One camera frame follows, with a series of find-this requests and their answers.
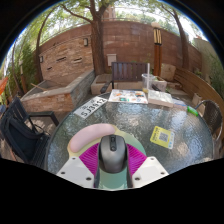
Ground dark wooden slatted chair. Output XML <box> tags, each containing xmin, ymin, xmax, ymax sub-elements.
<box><xmin>99</xmin><ymin>61</ymin><xmax>149</xmax><ymax>94</ymax></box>

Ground pale closed book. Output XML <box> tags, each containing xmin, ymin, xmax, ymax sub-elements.
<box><xmin>147</xmin><ymin>89</ymin><xmax>175</xmax><ymax>109</ymax></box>

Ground grey wall utility box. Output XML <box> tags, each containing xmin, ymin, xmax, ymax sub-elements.
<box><xmin>106</xmin><ymin>53</ymin><xmax>118</xmax><ymax>67</ymax></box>

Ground grey computer mouse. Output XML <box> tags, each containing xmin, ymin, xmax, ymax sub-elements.
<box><xmin>98</xmin><ymin>134</ymin><xmax>129</xmax><ymax>174</ymax></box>

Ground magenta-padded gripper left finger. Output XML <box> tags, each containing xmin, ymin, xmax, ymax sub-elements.
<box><xmin>56</xmin><ymin>142</ymin><xmax>101</xmax><ymax>189</ymax></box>

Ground dark wicker armchair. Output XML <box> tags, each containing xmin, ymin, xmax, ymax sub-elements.
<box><xmin>194</xmin><ymin>99</ymin><xmax>224</xmax><ymax>141</ymax></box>

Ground colourful printed magazine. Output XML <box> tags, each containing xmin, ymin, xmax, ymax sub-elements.
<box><xmin>107</xmin><ymin>88</ymin><xmax>149</xmax><ymax>105</ymax></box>

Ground beige stone block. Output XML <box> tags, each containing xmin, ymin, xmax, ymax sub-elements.
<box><xmin>160</xmin><ymin>63</ymin><xmax>177</xmax><ymax>82</ymax></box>

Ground black metal armchair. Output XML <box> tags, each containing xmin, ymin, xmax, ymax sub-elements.
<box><xmin>0</xmin><ymin>97</ymin><xmax>60</xmax><ymax>168</ymax></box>

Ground curved wooden bench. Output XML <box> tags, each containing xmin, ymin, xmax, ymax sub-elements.
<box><xmin>173</xmin><ymin>67</ymin><xmax>224</xmax><ymax>113</ymax></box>

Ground wooden garden lamp post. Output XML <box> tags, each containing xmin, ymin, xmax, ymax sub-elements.
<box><xmin>150</xmin><ymin>21</ymin><xmax>164</xmax><ymax>78</ymax></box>

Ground stone raised planter bed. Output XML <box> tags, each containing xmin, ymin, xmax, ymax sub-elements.
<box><xmin>20</xmin><ymin>69</ymin><xmax>96</xmax><ymax>114</ymax></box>

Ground thick branching tree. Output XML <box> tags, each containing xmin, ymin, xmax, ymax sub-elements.
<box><xmin>59</xmin><ymin>0</ymin><xmax>118</xmax><ymax>76</ymax></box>

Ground thin leaning tree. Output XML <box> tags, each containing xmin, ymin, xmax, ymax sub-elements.
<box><xmin>34</xmin><ymin>8</ymin><xmax>58</xmax><ymax>84</ymax></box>

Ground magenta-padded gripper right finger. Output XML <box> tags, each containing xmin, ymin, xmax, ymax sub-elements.
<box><xmin>126</xmin><ymin>143</ymin><xmax>170</xmax><ymax>189</ymax></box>

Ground small green tube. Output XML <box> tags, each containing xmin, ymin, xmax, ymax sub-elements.
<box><xmin>186</xmin><ymin>105</ymin><xmax>200</xmax><ymax>117</ymax></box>

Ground slim straight tree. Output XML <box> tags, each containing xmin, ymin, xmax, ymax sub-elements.
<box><xmin>163</xmin><ymin>1</ymin><xmax>192</xmax><ymax>71</ymax></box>

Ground white licence plate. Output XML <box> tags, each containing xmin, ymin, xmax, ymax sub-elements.
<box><xmin>73</xmin><ymin>95</ymin><xmax>109</xmax><ymax>120</ymax></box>

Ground clear plastic cup with straw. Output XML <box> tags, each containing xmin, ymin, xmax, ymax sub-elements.
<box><xmin>141</xmin><ymin>62</ymin><xmax>156</xmax><ymax>94</ymax></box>

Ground yellow printed card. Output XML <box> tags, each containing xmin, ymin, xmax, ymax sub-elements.
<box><xmin>149</xmin><ymin>125</ymin><xmax>176</xmax><ymax>150</ymax></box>

